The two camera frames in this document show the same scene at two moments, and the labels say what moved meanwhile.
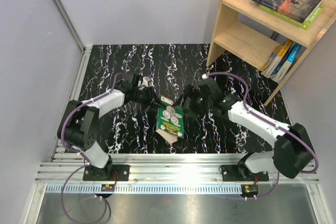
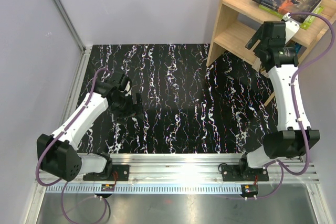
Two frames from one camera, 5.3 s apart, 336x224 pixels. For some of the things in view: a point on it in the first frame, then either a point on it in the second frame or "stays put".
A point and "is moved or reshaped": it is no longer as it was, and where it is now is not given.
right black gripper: x=191 y=92 → x=256 y=36
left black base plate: x=91 y=173 stays put
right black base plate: x=232 y=173 stays put
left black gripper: x=152 y=97 → x=134 y=110
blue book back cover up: x=291 y=47 is moved or reshaped
